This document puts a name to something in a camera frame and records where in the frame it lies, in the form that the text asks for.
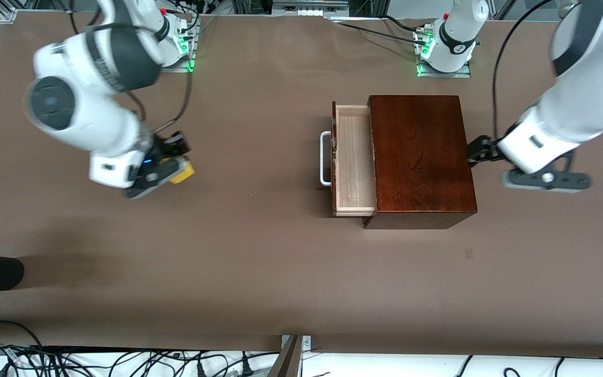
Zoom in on yellow cube block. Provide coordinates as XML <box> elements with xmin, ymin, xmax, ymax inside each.
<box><xmin>170</xmin><ymin>160</ymin><xmax>196</xmax><ymax>185</ymax></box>

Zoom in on wooden drawer with white handle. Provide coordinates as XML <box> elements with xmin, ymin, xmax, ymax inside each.
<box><xmin>320</xmin><ymin>101</ymin><xmax>378</xmax><ymax>217</ymax></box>

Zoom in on dark brown wooden cabinet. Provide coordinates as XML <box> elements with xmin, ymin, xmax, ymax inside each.
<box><xmin>363</xmin><ymin>95</ymin><xmax>478</xmax><ymax>230</ymax></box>

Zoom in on brown table cover sheet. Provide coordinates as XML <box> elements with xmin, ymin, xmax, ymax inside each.
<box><xmin>0</xmin><ymin>12</ymin><xmax>603</xmax><ymax>359</ymax></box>

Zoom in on grey metal device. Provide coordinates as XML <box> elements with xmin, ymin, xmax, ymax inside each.
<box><xmin>272</xmin><ymin>0</ymin><xmax>352</xmax><ymax>19</ymax></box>

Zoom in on dark metal beam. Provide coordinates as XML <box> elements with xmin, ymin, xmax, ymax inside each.
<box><xmin>267</xmin><ymin>335</ymin><xmax>303</xmax><ymax>377</ymax></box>

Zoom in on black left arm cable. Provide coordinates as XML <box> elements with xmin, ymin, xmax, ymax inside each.
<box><xmin>493</xmin><ymin>0</ymin><xmax>553</xmax><ymax>139</ymax></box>

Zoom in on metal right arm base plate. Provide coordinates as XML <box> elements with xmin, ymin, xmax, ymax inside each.
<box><xmin>161</xmin><ymin>31</ymin><xmax>197</xmax><ymax>73</ymax></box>

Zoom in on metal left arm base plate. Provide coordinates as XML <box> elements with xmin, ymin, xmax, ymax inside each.
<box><xmin>416</xmin><ymin>29</ymin><xmax>472</xmax><ymax>78</ymax></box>

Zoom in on black cables at right base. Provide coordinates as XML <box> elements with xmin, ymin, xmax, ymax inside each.
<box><xmin>163</xmin><ymin>0</ymin><xmax>216</xmax><ymax>35</ymax></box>

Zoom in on black cables at base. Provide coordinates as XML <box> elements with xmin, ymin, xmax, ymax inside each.
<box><xmin>330</xmin><ymin>16</ymin><xmax>428</xmax><ymax>45</ymax></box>
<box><xmin>163</xmin><ymin>0</ymin><xmax>216</xmax><ymax>35</ymax></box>

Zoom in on black cables at left base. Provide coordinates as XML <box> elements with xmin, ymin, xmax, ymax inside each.
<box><xmin>330</xmin><ymin>16</ymin><xmax>428</xmax><ymax>45</ymax></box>

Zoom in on black looped floor cable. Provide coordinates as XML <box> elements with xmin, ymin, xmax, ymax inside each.
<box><xmin>0</xmin><ymin>319</ymin><xmax>46</xmax><ymax>351</ymax></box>

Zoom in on tangled black floor cables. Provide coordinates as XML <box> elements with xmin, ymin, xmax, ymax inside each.
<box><xmin>0</xmin><ymin>343</ymin><xmax>281</xmax><ymax>377</ymax></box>

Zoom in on small metal bracket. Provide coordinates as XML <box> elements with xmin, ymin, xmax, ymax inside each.
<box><xmin>281</xmin><ymin>335</ymin><xmax>312</xmax><ymax>363</ymax></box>

